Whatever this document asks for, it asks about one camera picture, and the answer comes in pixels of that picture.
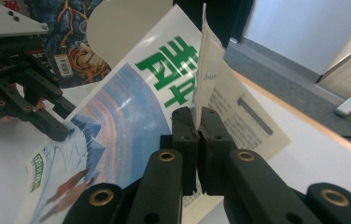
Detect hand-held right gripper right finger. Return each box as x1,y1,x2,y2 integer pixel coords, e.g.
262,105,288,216
196,106,237,197

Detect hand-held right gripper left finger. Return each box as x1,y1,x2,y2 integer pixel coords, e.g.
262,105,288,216
170,106,200,197

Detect dark blue illustrated magazine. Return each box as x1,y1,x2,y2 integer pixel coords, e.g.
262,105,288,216
23,0,113,91

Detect white snow scene magazine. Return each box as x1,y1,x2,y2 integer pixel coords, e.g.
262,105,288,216
14,3,291,224

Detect beige expanding book stand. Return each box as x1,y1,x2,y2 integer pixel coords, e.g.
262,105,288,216
86,0,174,68

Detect dark curtain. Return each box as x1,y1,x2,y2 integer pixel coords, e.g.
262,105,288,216
173,0,255,49

